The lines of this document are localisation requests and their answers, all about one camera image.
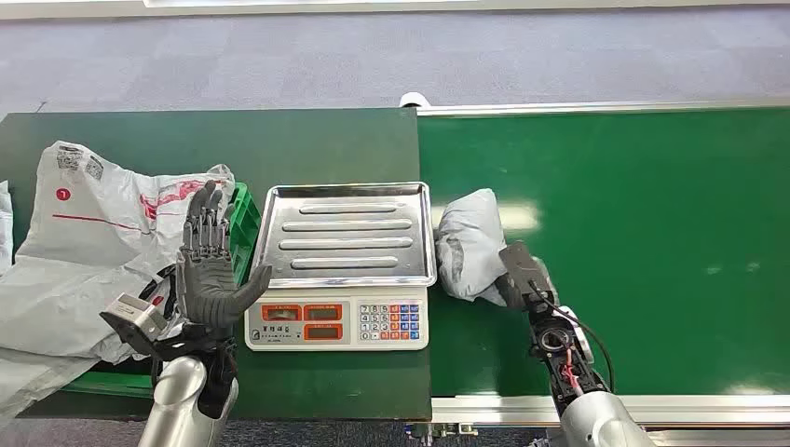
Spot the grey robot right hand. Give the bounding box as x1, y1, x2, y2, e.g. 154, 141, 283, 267
493, 257, 560, 313

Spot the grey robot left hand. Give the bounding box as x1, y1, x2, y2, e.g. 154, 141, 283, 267
176, 179, 274, 330

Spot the grey plastic mailer package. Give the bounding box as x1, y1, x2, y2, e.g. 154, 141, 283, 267
434, 187, 525, 308

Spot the green conveyor belt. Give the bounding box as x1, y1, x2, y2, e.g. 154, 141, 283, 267
416, 105, 790, 398

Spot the green plastic crate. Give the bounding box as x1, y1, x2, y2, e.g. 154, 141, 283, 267
61, 182, 264, 400

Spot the white mailer bag red print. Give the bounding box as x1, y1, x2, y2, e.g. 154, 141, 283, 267
15, 140, 237, 276

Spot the white electronic weighing scale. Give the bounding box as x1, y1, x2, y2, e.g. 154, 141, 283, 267
244, 181, 438, 353

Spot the grey mailer bag black print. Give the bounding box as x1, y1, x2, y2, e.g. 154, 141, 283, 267
0, 250, 189, 365

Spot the steel scale pan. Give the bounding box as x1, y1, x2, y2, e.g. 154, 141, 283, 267
252, 181, 438, 290

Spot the plain grey mailer bag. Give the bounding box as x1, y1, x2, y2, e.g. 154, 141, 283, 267
0, 345, 102, 428

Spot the white plastic bag edge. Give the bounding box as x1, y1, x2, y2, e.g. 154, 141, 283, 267
0, 180, 15, 276

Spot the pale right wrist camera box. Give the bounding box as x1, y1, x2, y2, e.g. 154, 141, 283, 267
498, 240, 552, 296

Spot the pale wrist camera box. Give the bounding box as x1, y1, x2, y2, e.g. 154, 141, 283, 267
100, 293, 169, 359
498, 240, 552, 296

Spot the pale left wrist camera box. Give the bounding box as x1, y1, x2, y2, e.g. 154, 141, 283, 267
100, 293, 169, 359

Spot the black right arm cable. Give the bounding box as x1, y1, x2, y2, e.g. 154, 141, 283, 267
529, 280, 617, 396

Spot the metal conveyor mounting bracket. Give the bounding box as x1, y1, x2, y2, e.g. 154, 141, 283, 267
412, 422, 480, 447

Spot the aluminium conveyor side rail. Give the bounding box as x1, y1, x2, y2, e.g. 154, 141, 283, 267
416, 96, 790, 117
430, 394, 790, 447

